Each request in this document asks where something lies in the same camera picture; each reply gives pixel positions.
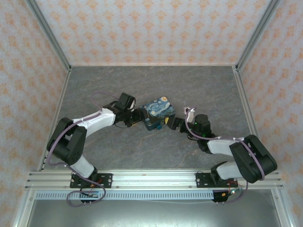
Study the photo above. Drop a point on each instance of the key with yellow head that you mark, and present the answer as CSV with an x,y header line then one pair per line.
x,y
165,121

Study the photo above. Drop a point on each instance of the small padlock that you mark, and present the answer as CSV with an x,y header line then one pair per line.
x,y
159,127

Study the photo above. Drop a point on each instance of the blue starry night tin box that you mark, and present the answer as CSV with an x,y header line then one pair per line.
x,y
158,110

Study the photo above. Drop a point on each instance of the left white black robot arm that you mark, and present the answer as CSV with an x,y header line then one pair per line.
x,y
80,165

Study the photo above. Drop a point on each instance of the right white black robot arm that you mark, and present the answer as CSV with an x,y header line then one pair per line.
x,y
251,153

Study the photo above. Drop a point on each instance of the small controller circuit board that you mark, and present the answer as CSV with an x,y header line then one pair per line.
x,y
227,193
91,194

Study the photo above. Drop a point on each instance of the aluminium table edge rail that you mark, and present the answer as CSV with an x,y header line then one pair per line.
x,y
56,106
246,106

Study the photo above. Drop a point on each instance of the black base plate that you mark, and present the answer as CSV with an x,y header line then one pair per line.
x,y
106,178
203,179

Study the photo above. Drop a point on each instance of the aluminium extrusion rail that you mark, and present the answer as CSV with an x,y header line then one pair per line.
x,y
154,179

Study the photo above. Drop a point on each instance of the aluminium frame post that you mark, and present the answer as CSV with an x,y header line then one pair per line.
x,y
49,33
258,33

